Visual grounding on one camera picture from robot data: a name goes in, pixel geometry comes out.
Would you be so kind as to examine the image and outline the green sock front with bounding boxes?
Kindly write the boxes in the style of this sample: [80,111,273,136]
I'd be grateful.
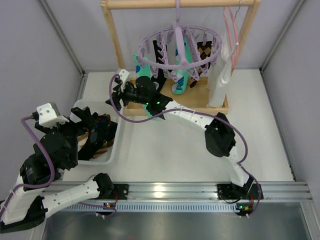
[131,53,166,121]

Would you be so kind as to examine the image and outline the green sock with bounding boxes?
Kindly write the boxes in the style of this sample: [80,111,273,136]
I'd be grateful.
[131,53,166,121]
[172,38,192,95]

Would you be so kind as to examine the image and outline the purple round clip hanger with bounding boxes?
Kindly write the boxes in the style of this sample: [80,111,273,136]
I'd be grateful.
[137,0,222,82]

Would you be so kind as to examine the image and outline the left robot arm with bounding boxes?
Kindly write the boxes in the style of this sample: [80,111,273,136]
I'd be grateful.
[0,103,114,234]

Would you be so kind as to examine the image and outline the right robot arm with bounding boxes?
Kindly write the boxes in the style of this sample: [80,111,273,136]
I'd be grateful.
[106,73,255,195]

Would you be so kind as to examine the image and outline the brown socks in basket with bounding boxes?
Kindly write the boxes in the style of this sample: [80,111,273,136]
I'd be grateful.
[77,113,116,160]

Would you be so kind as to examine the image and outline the white cloth on hanger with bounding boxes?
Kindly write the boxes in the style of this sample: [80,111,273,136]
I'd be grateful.
[207,31,234,108]

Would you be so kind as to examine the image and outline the white plastic basket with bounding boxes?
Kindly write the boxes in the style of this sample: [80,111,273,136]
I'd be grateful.
[73,99,124,166]

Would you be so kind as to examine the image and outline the green sock rear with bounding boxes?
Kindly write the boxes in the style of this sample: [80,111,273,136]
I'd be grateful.
[172,38,192,95]

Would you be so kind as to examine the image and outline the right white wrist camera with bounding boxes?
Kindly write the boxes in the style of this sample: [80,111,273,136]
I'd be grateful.
[113,69,130,92]

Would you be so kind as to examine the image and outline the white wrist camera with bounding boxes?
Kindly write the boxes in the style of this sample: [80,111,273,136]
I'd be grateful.
[36,102,70,128]
[113,69,130,92]

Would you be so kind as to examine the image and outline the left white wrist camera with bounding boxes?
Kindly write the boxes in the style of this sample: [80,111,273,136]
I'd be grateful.
[36,102,70,128]

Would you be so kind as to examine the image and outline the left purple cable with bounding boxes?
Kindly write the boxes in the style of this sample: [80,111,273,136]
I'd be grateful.
[0,115,118,223]

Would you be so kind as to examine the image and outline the wooden clothes rack frame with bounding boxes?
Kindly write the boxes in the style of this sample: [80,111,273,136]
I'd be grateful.
[100,0,261,114]

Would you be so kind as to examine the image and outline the grey slotted cable duct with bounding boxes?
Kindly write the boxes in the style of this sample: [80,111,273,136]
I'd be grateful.
[63,202,250,213]

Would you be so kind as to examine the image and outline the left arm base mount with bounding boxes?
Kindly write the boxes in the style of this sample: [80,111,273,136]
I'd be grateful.
[92,183,129,200]

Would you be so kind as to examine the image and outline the pink wire hanger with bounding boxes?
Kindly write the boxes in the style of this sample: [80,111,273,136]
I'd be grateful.
[221,7,240,69]

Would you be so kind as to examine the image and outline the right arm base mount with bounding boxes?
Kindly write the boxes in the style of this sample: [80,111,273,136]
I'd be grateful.
[217,183,264,201]

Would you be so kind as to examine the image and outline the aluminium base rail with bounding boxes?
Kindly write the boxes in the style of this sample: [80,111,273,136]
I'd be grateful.
[39,181,313,201]

